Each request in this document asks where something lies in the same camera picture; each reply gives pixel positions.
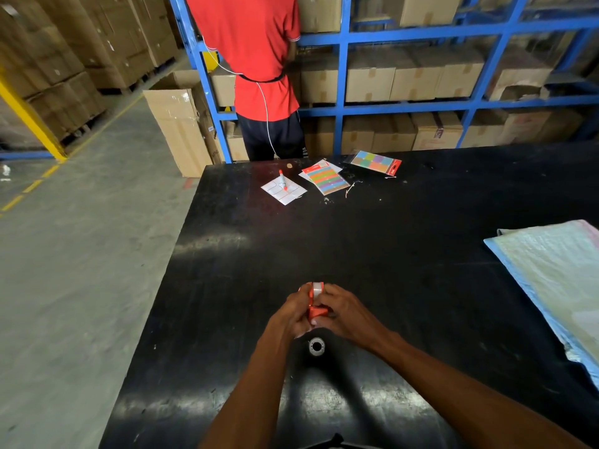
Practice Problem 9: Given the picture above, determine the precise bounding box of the white ruled paper sheet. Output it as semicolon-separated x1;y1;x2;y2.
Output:
261;175;308;206

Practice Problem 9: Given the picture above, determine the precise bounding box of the blue metal shelf rack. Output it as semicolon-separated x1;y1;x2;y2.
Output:
168;0;599;164

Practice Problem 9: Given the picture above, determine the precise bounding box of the row of brown cardboard boxes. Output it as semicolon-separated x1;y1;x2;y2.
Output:
208;0;599;162

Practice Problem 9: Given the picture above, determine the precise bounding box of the striped colourful sticky note pack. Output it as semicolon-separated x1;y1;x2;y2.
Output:
299;159;351;196

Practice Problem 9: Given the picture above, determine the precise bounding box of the pale woven plastic sack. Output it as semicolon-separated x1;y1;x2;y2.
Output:
484;220;599;389

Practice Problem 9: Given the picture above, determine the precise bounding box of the person's right forearm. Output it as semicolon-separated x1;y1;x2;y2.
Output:
369;329;591;449

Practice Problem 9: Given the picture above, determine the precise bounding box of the yellow steel post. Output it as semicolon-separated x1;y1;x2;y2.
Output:
0;74;69;163

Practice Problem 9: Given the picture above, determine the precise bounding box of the white earphone cable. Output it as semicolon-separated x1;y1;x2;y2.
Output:
202;39;280;158

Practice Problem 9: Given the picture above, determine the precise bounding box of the person's left forearm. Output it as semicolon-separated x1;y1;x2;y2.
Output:
198;322;301;449

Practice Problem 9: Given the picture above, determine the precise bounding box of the blue floor rail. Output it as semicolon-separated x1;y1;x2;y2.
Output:
0;151;56;161

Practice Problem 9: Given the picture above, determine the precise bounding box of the person's left hand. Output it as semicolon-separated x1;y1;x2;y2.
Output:
269;283;314;340

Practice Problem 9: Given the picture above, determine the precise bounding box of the checkered colourful sticky note pack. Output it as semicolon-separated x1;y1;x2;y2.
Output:
345;150;402;177

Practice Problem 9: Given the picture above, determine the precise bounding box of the stack of wrapped cardboard boxes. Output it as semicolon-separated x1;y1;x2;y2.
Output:
0;0;183;150

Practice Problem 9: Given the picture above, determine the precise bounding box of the person's right hand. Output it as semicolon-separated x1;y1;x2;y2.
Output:
312;284;392;354

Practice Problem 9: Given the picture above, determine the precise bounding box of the tall open cardboard box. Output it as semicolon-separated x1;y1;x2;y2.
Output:
143;70;226;178

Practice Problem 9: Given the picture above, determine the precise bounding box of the red tape dispenser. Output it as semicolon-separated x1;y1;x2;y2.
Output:
306;282;331;323

